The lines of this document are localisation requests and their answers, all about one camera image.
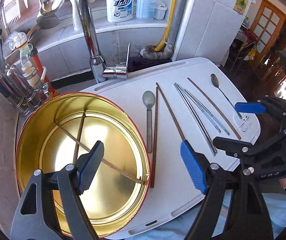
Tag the small white container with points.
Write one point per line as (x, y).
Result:
(159, 11)

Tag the steel chopstick plain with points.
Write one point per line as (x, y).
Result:
(195, 119)
(200, 119)

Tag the white blue detergent bottle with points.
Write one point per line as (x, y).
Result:
(119, 10)

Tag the glass water filter fitting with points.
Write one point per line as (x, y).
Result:
(30, 72)

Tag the red and gold round tin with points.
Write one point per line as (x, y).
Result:
(96, 140)

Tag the steel chopstick patterned handle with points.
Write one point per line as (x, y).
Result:
(214, 121)

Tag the hanging steel ladle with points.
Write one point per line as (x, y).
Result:
(50, 7)

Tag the wooden glass door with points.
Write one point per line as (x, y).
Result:
(266, 27)

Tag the white tall bottle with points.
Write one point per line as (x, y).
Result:
(77, 25)

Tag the grey spoon with grey handle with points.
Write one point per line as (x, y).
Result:
(148, 99)

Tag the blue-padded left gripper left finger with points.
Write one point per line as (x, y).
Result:
(36, 216)

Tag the orange pipe valve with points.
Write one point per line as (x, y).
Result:
(34, 55)

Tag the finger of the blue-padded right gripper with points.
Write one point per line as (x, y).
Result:
(259, 107)
(273, 147)

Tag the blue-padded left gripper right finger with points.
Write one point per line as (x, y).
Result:
(247, 216)

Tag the white cutting board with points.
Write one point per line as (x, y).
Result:
(174, 193)

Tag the grey vertical pipe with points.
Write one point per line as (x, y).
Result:
(165, 49)

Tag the white grater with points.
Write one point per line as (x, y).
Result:
(11, 12)

